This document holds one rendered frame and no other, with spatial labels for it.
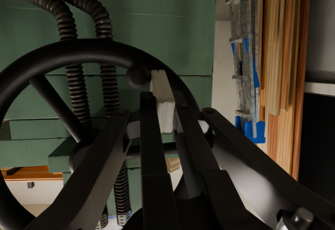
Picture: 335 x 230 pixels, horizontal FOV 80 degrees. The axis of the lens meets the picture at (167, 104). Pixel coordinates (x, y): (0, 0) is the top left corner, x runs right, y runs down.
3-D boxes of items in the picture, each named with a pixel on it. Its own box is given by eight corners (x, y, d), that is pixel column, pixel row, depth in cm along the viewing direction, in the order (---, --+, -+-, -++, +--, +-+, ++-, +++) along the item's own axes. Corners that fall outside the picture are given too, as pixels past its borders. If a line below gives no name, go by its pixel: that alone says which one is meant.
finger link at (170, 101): (165, 100, 15) (175, 100, 15) (157, 69, 21) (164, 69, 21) (163, 133, 16) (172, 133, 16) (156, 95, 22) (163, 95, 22)
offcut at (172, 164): (180, 153, 49) (179, 168, 50) (169, 149, 52) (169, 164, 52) (170, 157, 47) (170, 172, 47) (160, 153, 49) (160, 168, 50)
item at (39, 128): (203, 115, 46) (203, 132, 46) (182, 101, 66) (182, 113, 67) (8, 120, 40) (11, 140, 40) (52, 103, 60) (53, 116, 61)
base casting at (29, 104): (215, 75, 45) (213, 115, 46) (171, 73, 101) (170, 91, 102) (-12, 74, 38) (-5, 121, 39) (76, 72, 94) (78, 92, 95)
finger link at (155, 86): (163, 134, 16) (154, 134, 16) (156, 95, 22) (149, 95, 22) (165, 101, 15) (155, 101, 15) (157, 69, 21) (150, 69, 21)
